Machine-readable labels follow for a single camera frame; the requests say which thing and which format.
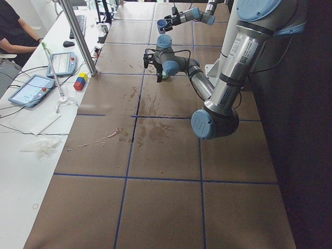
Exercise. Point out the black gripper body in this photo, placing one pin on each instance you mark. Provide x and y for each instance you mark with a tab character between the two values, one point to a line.
158	69
174	21

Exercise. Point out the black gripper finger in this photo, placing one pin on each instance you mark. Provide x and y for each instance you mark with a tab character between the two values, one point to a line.
159	77

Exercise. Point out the light green plastic bowl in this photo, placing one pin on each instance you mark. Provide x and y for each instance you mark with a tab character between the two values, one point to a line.
165	76

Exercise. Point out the light blue plastic cup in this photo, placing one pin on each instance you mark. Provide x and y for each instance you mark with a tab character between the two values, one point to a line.
161	25

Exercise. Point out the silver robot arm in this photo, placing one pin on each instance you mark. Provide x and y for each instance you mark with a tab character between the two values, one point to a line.
192	14
251	24

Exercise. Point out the black orange connector block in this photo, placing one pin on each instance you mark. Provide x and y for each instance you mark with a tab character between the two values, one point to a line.
97	51

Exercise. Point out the steel metal cup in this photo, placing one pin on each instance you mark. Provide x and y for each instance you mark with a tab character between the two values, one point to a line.
104	28

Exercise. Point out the red blue yellow blocks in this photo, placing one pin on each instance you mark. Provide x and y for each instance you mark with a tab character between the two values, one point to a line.
80	81

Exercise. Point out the black keyboard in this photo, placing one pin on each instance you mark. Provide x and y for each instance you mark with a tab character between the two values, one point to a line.
81	20

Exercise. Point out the black computer mouse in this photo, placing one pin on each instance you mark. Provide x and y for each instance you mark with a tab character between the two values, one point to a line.
67	44

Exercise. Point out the far blue teach pendant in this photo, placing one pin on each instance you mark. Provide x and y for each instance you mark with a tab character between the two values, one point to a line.
64	63

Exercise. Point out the blue teach pendant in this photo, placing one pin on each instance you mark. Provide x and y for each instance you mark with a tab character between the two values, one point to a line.
64	63
32	91

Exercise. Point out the near blue teach pendant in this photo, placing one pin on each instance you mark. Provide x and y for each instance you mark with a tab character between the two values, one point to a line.
32	91

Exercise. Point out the person in black shirt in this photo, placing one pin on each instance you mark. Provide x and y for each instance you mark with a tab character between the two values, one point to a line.
17	37

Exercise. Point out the crumpled white tissue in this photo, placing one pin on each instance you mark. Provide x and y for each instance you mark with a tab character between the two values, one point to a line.
42	147

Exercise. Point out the green handled reacher stick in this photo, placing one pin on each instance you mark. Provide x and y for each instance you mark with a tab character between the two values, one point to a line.
63	98

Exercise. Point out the aluminium frame post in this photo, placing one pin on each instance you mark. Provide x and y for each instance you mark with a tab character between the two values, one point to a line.
70	15

